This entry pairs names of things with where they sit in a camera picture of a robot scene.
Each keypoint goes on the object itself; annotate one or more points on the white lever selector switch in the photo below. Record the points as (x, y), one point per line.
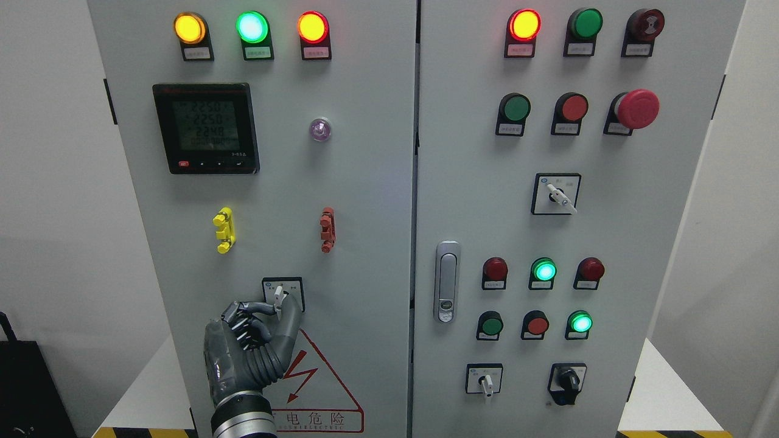
(276, 290)

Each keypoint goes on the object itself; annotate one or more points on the green push button upper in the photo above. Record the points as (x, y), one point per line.
(513, 110)

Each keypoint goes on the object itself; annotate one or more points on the white lever switch lower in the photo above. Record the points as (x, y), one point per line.
(484, 379)

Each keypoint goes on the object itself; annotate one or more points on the dark red indicator left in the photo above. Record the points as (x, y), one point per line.
(494, 274)

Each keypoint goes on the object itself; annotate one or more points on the green lit indicator light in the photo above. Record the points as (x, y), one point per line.
(254, 31)

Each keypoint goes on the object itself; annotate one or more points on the white lever switch upper right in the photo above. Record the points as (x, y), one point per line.
(555, 193)

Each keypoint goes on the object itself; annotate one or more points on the dark red indicator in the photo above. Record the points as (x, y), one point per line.
(589, 273)
(494, 274)

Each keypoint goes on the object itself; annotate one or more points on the red plastic clip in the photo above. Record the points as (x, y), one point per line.
(327, 234)

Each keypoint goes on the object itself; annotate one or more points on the red emergency stop button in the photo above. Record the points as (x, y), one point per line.
(630, 111)

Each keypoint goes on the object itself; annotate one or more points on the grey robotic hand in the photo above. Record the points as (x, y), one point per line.
(242, 354)

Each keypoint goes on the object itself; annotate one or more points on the green lit button lower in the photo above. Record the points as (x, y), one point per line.
(579, 324)

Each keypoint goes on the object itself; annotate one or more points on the grey cabinet door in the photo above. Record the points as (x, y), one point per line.
(358, 295)
(476, 188)

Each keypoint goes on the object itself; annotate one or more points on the grey right cabinet door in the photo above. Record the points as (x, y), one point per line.
(476, 188)

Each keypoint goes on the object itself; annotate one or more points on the silver black robot forearm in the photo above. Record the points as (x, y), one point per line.
(245, 414)

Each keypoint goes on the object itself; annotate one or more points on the black bag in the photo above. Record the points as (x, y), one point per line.
(30, 403)

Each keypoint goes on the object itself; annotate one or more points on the red push button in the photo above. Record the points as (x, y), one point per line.
(535, 325)
(569, 111)

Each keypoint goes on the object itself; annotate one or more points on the red push button upper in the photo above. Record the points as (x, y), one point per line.
(569, 111)

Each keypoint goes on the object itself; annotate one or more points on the yellow plastic clip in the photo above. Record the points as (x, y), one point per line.
(225, 232)

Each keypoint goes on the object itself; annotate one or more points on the green push button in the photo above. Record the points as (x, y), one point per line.
(489, 326)
(513, 110)

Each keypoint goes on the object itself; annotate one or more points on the dark red buzzer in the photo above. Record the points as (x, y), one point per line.
(642, 29)

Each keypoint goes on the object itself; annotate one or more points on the orange red indicator light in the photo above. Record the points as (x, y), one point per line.
(313, 31)

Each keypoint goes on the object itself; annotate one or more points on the green push button lower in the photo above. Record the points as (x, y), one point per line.
(489, 326)

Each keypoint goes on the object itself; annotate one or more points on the silver door lock handle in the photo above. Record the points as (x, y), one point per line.
(446, 281)

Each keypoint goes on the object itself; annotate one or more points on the grey left cabinet door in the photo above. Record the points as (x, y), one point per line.
(358, 295)

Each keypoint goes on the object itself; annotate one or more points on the green lit indicator middle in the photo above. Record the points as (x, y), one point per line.
(542, 274)

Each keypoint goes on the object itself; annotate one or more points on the red lit indicator right door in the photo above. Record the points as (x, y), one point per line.
(522, 28)

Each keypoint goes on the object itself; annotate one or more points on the green unlit indicator top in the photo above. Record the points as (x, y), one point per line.
(583, 27)

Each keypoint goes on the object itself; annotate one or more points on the clear small lamp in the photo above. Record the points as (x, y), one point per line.
(320, 129)

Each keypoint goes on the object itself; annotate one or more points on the red push button lower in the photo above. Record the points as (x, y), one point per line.
(535, 325)

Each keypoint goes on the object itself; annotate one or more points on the dark red indicator right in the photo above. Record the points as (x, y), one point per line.
(589, 273)

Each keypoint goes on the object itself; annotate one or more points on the black digital power meter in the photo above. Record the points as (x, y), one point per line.
(207, 128)

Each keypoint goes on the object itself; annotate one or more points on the yellow indicator light top left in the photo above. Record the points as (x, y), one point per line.
(194, 37)

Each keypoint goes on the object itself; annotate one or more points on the red electrical hazard sign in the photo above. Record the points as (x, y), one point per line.
(311, 397)

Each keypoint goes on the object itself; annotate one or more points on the black knob selector switch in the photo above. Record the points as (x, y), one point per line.
(565, 382)

